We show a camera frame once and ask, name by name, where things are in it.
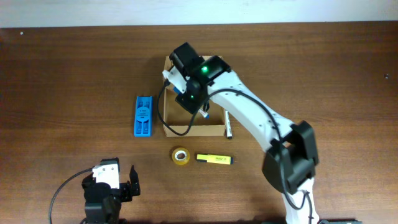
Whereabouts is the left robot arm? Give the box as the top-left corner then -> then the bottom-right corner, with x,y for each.
81,157 -> 141,223

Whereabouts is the open cardboard box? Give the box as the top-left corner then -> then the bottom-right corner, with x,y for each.
162,55 -> 227,138

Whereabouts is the black whiteboard marker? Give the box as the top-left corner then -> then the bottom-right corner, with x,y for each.
224,110 -> 233,139

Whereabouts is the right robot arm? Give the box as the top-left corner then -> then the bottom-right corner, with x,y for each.
163,43 -> 320,224

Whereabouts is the blue whiteboard marker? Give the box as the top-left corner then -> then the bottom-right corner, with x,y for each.
173,87 -> 210,119

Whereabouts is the yellow adhesive tape roll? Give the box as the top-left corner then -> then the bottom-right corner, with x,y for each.
172,147 -> 190,166

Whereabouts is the yellow highlighter pen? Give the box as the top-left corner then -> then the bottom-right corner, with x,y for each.
196,154 -> 233,165

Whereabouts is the blue plastic holder block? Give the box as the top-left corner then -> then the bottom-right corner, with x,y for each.
134,96 -> 153,137

